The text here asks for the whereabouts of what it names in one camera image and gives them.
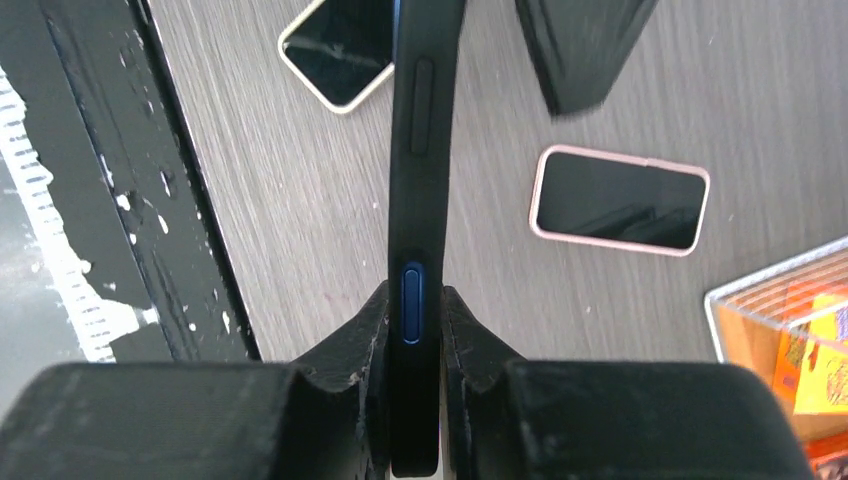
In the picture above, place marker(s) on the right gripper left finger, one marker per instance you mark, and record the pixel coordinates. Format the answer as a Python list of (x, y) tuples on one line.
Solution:
[(320, 416)]

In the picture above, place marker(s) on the blue phone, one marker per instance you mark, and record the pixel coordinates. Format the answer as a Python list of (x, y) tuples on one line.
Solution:
[(412, 300)]

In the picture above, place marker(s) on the phone in cream case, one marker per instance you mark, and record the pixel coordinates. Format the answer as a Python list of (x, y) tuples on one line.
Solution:
[(341, 50)]

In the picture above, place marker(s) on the phone in pink case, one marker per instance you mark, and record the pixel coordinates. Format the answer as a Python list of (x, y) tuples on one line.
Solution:
[(618, 201)]

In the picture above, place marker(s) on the black phone case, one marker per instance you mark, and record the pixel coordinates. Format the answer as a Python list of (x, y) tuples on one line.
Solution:
[(426, 45)]

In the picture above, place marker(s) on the white wire shelf rack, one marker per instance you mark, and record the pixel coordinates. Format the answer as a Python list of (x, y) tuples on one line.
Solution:
[(760, 295)]

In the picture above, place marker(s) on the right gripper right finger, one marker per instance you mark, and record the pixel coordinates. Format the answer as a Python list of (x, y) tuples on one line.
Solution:
[(508, 417)]

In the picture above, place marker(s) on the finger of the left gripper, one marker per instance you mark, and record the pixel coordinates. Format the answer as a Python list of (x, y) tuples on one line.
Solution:
[(578, 47)]

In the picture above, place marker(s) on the orange snack box left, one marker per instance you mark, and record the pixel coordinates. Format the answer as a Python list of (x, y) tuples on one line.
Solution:
[(811, 365)]

